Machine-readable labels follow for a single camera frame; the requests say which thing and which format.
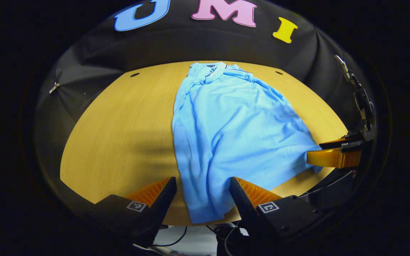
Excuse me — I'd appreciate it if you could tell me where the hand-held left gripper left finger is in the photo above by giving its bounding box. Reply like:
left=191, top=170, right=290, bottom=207
left=93, top=177, right=178, bottom=249

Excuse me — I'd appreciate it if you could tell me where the black cable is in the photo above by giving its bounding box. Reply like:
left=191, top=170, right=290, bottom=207
left=152, top=226, right=188, bottom=247

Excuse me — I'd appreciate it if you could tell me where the black backdrop cloth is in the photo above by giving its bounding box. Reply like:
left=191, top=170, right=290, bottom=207
left=34, top=0, right=376, bottom=214

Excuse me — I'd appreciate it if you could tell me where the white cable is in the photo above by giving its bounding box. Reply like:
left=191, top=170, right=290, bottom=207
left=224, top=222, right=243, bottom=256

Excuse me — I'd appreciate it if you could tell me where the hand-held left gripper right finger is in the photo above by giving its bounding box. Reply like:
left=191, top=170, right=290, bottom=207
left=229, top=177, right=325, bottom=246

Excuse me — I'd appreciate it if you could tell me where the light blue T-shirt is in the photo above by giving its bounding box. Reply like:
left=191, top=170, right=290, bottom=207
left=172, top=62, right=323, bottom=224

